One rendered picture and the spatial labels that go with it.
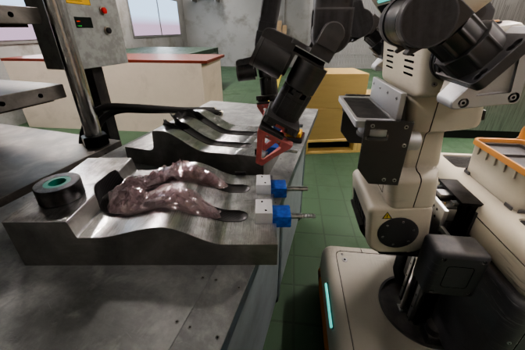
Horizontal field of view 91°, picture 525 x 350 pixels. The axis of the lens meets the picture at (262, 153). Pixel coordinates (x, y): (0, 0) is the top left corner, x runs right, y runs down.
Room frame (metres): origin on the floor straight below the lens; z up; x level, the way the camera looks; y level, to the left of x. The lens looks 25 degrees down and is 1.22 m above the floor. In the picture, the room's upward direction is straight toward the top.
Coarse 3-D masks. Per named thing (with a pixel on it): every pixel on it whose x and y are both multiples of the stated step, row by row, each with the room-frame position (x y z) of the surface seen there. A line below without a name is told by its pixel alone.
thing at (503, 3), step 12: (492, 0) 3.00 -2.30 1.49; (504, 0) 2.98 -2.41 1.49; (516, 0) 2.97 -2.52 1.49; (504, 12) 2.98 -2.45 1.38; (516, 12) 2.97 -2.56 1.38; (492, 108) 2.95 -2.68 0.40; (504, 108) 2.94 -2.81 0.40; (516, 108) 2.93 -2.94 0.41; (480, 120) 2.96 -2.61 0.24; (492, 120) 2.95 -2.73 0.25; (504, 120) 2.93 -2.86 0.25; (516, 120) 2.92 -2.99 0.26; (456, 132) 3.02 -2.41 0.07; (468, 132) 3.01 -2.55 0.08; (480, 132) 2.99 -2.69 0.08; (492, 132) 2.98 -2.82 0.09; (504, 132) 2.96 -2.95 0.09; (516, 132) 2.95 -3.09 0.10
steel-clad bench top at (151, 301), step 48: (0, 240) 0.44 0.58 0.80; (0, 288) 0.32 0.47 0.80; (48, 288) 0.32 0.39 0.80; (96, 288) 0.32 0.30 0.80; (144, 288) 0.32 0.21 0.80; (192, 288) 0.32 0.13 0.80; (240, 288) 0.32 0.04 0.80; (0, 336) 0.24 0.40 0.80; (48, 336) 0.24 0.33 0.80; (96, 336) 0.24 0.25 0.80; (144, 336) 0.24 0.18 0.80; (192, 336) 0.24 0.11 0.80
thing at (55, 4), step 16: (48, 0) 0.97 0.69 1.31; (48, 16) 0.98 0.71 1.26; (64, 16) 0.99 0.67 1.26; (64, 32) 0.98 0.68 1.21; (64, 48) 0.98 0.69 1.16; (64, 64) 0.98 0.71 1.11; (80, 64) 1.00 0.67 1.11; (80, 80) 0.99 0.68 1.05; (80, 96) 0.98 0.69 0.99; (80, 112) 0.97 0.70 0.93; (96, 128) 0.99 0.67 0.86; (96, 144) 0.97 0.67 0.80
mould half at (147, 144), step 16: (208, 112) 0.99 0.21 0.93; (160, 128) 0.79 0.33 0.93; (176, 128) 0.80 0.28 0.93; (208, 128) 0.88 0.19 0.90; (224, 128) 0.92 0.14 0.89; (240, 128) 0.93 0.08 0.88; (256, 128) 0.92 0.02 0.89; (144, 144) 0.84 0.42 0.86; (160, 144) 0.77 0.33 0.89; (176, 144) 0.75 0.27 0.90; (192, 144) 0.75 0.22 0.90; (144, 160) 0.79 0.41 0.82; (160, 160) 0.77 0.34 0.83; (176, 160) 0.76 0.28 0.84; (192, 160) 0.74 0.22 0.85; (208, 160) 0.72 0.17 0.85; (224, 160) 0.70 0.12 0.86; (240, 160) 0.69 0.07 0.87; (272, 160) 0.76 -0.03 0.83
